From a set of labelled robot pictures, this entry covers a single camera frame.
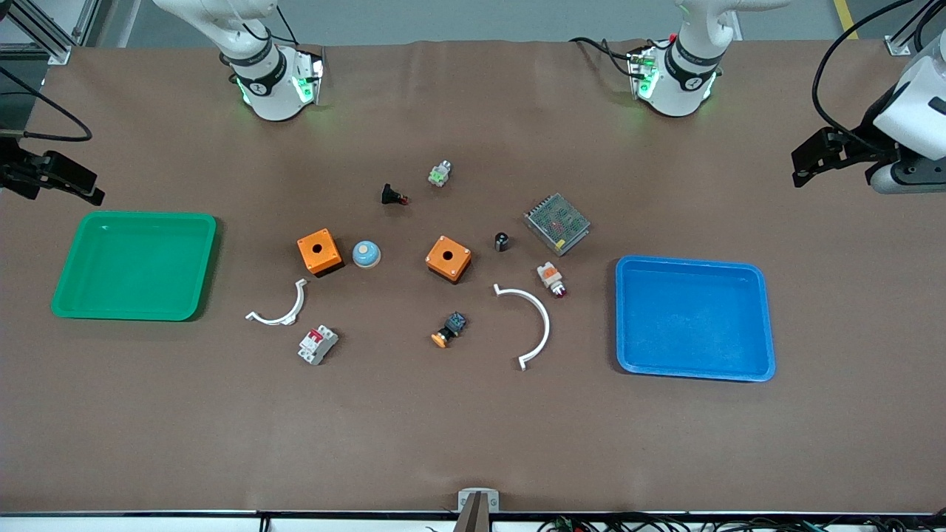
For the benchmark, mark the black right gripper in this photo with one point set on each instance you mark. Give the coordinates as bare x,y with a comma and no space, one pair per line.
16,171

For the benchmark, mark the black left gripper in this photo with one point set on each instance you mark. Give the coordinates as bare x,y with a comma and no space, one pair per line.
862,144

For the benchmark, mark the white red circuit breaker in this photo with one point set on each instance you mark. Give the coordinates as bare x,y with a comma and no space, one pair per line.
318,344

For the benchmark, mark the black cylindrical capacitor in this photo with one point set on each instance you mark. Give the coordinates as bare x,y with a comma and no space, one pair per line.
502,241

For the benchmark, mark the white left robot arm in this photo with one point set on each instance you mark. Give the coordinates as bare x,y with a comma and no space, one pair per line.
676,89

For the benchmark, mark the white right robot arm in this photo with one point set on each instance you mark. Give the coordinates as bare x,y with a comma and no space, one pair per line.
270,89

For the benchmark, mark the green plastic tray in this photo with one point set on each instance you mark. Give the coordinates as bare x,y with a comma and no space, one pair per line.
133,266

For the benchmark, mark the blue plastic tray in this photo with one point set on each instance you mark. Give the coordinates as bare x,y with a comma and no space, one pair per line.
695,318

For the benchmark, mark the perforated metal power supply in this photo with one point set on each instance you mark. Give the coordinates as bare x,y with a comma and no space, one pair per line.
558,222

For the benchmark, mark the orange button box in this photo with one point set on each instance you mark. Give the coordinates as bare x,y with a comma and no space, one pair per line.
329,247
458,255

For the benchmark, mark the white orange red lamp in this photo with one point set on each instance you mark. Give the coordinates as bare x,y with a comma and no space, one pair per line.
550,276

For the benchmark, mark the blue white round cap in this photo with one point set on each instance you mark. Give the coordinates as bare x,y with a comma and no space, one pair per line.
366,254

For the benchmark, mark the green white push button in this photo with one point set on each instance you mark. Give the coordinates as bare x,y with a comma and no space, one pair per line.
440,174

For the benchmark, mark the orange mushroom push button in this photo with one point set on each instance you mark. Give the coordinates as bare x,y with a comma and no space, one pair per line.
451,327

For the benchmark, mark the brown table mat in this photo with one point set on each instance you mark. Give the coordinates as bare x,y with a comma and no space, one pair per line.
443,428

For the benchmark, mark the aluminium frame profile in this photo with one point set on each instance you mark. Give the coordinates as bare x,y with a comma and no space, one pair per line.
44,33
900,44

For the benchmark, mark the small white arc bracket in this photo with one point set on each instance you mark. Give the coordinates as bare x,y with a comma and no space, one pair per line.
293,314

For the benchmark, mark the large white arc bracket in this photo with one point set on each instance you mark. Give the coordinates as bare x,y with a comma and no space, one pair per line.
545,325

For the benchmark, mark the black red small switch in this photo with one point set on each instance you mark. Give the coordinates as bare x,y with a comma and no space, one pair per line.
390,194

